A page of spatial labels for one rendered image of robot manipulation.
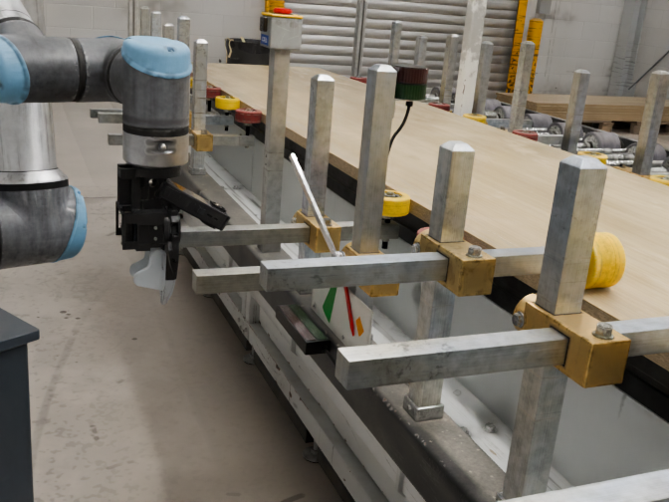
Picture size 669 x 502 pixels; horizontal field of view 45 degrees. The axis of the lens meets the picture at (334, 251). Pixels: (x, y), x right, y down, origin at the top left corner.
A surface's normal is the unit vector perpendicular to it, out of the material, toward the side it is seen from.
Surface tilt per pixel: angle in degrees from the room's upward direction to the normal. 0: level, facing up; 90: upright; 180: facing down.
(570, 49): 90
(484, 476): 0
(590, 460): 90
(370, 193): 90
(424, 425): 0
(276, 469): 0
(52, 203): 81
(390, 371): 90
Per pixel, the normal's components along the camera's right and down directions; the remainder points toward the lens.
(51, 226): 0.65, 0.08
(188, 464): 0.08, -0.95
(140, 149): -0.23, 0.29
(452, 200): 0.37, 0.32
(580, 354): -0.92, 0.04
